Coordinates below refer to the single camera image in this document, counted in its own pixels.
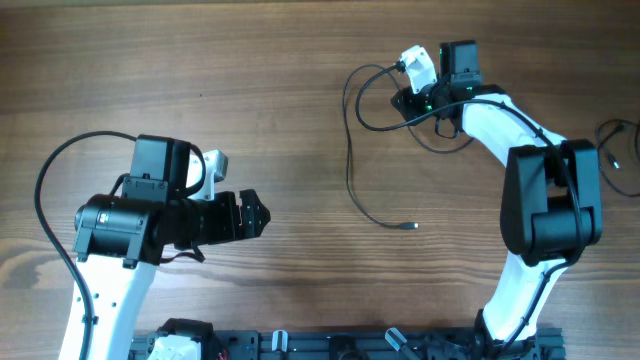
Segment black right camera cable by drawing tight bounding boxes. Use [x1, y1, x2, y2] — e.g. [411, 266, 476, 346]
[354, 60, 586, 359]

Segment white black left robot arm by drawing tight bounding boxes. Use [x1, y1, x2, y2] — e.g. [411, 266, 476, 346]
[59, 135, 270, 359]

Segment black left camera cable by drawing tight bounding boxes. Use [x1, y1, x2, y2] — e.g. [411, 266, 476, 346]
[33, 130, 139, 360]

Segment black camera cable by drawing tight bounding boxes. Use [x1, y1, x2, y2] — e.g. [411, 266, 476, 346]
[33, 130, 139, 360]
[354, 60, 586, 359]

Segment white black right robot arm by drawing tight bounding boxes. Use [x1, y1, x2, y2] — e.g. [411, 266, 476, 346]
[392, 40, 603, 349]

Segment black usb cable one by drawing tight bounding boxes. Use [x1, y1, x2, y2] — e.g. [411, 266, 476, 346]
[341, 63, 475, 231]

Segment black usb cable four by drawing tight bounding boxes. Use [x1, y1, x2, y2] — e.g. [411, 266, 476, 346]
[594, 118, 640, 199]

